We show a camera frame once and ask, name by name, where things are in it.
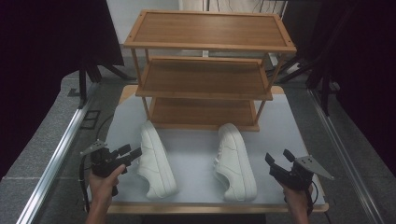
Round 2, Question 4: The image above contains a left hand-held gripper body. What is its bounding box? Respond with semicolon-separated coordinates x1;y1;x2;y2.
79;139;132;179

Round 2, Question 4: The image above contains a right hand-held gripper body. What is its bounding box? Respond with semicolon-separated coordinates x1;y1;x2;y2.
271;154;335;191

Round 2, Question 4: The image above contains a white sneaker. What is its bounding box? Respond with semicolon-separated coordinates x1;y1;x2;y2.
136;119;179;201
213;122;259;202

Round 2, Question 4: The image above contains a wooden three-tier shoe rack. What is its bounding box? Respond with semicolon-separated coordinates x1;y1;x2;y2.
123;8;298;133

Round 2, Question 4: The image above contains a person's right hand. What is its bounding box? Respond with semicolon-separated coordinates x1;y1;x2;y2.
279;181;314;213

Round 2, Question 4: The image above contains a person's left hand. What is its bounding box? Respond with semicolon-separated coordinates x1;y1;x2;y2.
88;163;127;206

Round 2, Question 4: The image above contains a black metal stand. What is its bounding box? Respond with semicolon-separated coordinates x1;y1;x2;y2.
274;46;341;117
77;59;138;110

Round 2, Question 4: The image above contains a dark curtain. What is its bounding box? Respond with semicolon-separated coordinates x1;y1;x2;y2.
279;0;396;178
0;0;125;181

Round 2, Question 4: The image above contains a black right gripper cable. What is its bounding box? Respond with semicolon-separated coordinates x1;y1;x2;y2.
306;180;319;217

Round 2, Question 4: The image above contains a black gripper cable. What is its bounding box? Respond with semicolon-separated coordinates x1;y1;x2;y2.
78;154;93;215
306;180;319;217

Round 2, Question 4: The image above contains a thin black floor cable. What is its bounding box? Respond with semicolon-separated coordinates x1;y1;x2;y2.
94;113;115;141

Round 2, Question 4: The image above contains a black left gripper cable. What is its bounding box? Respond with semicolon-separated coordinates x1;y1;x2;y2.
78;154;93;215

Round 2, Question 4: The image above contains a black floor socket frame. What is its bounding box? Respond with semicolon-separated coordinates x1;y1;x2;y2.
79;108;102;131

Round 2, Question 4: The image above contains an aluminium floor rail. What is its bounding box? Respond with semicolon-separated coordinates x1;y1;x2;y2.
307;88;386;224
15;82;101;224

